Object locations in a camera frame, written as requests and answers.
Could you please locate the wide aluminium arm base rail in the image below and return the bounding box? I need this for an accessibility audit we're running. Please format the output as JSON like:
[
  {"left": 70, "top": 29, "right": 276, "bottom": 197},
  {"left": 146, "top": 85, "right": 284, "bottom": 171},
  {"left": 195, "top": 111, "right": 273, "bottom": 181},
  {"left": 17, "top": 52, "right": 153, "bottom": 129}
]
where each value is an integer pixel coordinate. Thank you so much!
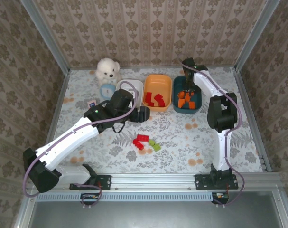
[{"left": 26, "top": 172, "right": 281, "bottom": 190}]

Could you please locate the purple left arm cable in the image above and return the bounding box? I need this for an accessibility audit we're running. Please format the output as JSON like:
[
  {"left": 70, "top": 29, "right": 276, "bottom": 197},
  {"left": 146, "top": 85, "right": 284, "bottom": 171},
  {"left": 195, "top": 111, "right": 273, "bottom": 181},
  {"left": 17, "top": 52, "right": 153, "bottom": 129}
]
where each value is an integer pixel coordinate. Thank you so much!
[{"left": 23, "top": 80, "right": 139, "bottom": 206}]

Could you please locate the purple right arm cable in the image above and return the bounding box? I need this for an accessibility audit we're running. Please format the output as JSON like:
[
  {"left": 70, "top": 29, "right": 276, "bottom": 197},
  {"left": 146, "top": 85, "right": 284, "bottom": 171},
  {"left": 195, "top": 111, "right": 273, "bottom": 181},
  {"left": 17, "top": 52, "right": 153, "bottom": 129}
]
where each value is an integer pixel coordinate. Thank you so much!
[{"left": 181, "top": 61, "right": 245, "bottom": 206}]

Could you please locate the small electronics board with wires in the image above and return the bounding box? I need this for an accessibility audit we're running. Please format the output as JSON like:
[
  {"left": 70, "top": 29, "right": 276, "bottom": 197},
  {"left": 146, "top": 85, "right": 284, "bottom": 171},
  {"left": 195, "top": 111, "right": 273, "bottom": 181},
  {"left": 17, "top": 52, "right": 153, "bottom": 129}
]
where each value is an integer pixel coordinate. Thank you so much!
[
  {"left": 81, "top": 192, "right": 99, "bottom": 202},
  {"left": 212, "top": 192, "right": 230, "bottom": 202}
]

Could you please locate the teal plastic container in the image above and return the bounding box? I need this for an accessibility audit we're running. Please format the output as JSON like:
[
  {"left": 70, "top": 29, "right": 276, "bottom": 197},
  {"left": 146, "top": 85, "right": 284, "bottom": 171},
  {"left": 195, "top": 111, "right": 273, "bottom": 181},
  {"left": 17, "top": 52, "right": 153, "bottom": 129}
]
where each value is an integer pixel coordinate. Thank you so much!
[{"left": 172, "top": 75, "right": 203, "bottom": 114}]

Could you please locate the orange plastic container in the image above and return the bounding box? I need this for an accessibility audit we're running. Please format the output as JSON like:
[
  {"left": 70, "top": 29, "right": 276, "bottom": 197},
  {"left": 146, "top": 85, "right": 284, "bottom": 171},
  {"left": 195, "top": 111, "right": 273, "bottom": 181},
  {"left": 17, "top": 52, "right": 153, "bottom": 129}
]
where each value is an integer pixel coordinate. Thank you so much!
[{"left": 142, "top": 74, "right": 173, "bottom": 112}]

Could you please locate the thin aluminium wall rail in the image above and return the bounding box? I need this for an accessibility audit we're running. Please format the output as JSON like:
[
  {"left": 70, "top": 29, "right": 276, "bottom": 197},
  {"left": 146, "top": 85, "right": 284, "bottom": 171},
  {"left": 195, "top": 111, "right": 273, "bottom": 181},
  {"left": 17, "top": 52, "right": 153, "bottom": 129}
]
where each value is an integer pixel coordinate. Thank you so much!
[{"left": 69, "top": 64, "right": 236, "bottom": 71}]

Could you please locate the aluminium lower frame bar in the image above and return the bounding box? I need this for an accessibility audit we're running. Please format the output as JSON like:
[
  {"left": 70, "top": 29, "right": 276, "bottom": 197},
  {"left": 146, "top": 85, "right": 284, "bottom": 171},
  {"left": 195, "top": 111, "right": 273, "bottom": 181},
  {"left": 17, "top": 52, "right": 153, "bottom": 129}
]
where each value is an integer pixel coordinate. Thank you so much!
[
  {"left": 13, "top": 193, "right": 37, "bottom": 228},
  {"left": 273, "top": 190, "right": 288, "bottom": 228}
]

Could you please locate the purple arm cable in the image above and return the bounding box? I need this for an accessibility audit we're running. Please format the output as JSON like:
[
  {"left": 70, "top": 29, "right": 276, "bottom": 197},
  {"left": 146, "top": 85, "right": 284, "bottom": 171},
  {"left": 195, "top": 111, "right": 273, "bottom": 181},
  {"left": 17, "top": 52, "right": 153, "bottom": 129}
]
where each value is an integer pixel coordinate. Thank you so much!
[
  {"left": 23, "top": 80, "right": 139, "bottom": 206},
  {"left": 181, "top": 61, "right": 245, "bottom": 206}
]

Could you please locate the grey slotted cable duct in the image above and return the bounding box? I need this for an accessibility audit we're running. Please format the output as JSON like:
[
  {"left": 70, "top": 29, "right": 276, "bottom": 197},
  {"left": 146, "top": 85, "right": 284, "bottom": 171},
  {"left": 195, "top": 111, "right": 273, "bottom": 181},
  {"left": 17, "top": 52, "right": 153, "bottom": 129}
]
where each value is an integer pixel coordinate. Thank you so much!
[{"left": 36, "top": 191, "right": 214, "bottom": 202}]

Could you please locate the light blue alarm clock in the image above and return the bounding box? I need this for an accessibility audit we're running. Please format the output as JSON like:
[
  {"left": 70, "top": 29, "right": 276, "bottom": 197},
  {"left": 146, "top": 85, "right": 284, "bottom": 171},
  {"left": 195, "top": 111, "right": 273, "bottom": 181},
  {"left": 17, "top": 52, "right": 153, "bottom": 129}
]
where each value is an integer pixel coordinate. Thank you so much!
[{"left": 100, "top": 83, "right": 117, "bottom": 102}]

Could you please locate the aluminium table side rail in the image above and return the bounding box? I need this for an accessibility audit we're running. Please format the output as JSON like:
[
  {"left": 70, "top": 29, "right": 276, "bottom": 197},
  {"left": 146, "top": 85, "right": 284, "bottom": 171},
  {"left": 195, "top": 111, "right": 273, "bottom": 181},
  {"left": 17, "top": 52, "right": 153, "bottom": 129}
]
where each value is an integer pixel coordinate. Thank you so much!
[
  {"left": 232, "top": 67, "right": 272, "bottom": 173},
  {"left": 37, "top": 70, "right": 71, "bottom": 174}
]

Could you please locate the white plush dog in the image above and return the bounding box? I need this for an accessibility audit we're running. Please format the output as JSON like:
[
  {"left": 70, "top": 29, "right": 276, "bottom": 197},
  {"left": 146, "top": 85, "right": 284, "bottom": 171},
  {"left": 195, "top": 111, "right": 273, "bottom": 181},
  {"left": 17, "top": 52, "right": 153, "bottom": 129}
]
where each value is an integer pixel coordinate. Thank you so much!
[{"left": 95, "top": 57, "right": 122, "bottom": 86}]

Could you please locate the aluminium frame post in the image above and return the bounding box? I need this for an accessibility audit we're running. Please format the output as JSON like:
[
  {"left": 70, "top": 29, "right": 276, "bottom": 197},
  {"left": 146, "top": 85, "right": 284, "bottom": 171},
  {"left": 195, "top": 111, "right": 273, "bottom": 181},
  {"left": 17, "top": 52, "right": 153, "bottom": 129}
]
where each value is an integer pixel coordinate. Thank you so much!
[
  {"left": 20, "top": 0, "right": 71, "bottom": 74},
  {"left": 233, "top": 0, "right": 282, "bottom": 72}
]

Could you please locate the white plastic container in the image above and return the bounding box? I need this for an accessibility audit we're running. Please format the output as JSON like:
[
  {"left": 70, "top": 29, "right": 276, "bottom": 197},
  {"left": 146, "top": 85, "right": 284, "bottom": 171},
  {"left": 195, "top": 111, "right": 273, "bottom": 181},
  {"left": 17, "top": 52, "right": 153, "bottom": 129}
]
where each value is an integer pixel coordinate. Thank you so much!
[{"left": 115, "top": 79, "right": 144, "bottom": 107}]

